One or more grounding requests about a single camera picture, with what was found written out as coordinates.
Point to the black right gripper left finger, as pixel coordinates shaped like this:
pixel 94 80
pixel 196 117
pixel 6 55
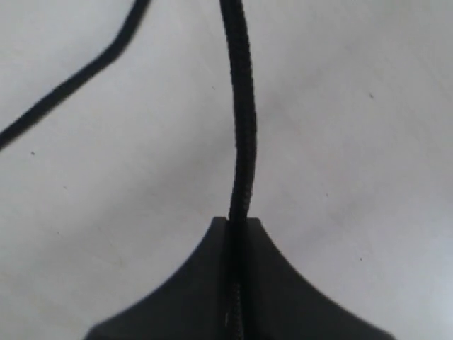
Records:
pixel 192 304

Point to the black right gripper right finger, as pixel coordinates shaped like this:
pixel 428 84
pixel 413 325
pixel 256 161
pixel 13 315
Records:
pixel 279 303

